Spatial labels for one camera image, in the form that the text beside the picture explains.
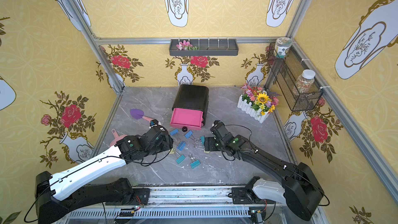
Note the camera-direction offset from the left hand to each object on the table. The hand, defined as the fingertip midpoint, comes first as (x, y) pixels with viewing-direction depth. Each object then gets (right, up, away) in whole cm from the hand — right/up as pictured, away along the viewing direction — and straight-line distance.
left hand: (166, 140), depth 77 cm
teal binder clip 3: (+17, -6, +14) cm, 23 cm away
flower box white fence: (+51, +18, +13) cm, 55 cm away
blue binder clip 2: (+6, -6, +12) cm, 15 cm away
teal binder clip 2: (+14, -14, +6) cm, 21 cm away
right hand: (+24, -2, +7) cm, 25 cm away
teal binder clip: (+7, -12, +7) cm, 15 cm away
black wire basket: (+70, +39, +15) cm, 81 cm away
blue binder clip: (+11, -1, +18) cm, 21 cm away
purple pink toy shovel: (-26, +10, +29) cm, 41 cm away
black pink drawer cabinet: (+11, +16, +11) cm, 22 cm away
